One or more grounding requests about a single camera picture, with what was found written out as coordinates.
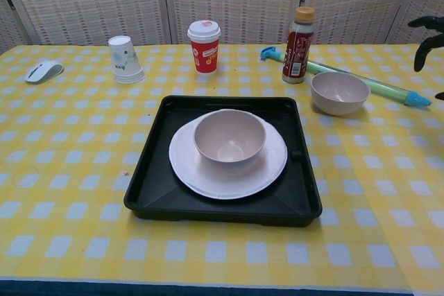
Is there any black square plastic tray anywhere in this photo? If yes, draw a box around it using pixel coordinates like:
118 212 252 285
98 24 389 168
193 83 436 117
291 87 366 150
123 95 323 228

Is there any brown drink bottle yellow cap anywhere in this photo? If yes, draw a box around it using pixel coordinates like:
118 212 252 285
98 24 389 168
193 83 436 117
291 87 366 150
282 6 316 85

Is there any beige plastic bowl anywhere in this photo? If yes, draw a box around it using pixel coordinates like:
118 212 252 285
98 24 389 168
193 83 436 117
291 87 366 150
310 72 371 116
193 110 267 174

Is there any dark blue table pad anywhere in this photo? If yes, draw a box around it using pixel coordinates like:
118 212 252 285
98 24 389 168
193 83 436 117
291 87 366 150
0 277 412 296

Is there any stack of white paper cups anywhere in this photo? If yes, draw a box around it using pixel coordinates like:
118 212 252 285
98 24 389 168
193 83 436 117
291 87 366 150
108 35 145 85

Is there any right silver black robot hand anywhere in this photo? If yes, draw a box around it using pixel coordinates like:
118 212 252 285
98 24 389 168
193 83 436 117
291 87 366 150
407 15 444 100

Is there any green and blue water pump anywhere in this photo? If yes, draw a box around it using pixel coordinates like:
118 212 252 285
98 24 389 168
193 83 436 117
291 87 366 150
260 46 432 108

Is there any white computer mouse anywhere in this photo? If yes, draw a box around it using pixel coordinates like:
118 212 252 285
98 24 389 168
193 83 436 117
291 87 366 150
24 60 65 85

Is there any red paper cup white lid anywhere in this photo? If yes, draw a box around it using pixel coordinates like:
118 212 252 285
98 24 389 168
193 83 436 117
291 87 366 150
187 20 222 75

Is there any woven folding screen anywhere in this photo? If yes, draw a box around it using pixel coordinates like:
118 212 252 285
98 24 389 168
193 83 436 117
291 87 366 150
0 0 444 55

